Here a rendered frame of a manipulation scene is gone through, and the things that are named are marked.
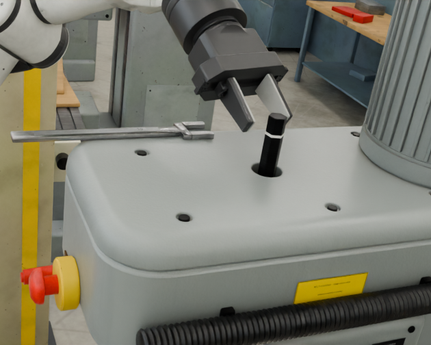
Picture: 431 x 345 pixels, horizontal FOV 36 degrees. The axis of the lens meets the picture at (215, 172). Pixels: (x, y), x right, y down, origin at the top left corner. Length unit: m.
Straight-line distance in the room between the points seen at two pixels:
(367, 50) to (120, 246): 7.08
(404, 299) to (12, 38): 0.62
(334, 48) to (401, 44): 7.34
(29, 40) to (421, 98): 0.54
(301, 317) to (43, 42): 0.55
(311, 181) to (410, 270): 0.15
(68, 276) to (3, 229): 2.04
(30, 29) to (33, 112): 1.57
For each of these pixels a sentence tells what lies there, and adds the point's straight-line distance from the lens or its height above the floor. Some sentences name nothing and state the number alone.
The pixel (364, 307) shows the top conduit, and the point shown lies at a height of 1.80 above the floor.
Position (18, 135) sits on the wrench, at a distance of 0.78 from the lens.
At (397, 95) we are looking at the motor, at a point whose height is 1.98.
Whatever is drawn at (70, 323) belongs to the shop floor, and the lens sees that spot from 3.43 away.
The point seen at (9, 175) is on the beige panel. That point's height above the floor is 0.97.
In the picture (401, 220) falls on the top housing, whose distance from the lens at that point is 0.75.
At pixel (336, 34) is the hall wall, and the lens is 8.12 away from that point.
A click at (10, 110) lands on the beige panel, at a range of 2.53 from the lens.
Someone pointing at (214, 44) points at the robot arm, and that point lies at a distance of 0.77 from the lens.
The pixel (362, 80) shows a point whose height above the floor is 0.24.
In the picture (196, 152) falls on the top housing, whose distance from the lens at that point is 0.78.
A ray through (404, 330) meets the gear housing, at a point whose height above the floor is 1.71.
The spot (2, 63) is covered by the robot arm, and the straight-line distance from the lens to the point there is 1.01.
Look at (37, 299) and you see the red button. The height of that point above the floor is 1.76.
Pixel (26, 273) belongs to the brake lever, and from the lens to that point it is 0.87.
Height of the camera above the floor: 2.22
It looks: 27 degrees down
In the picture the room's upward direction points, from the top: 9 degrees clockwise
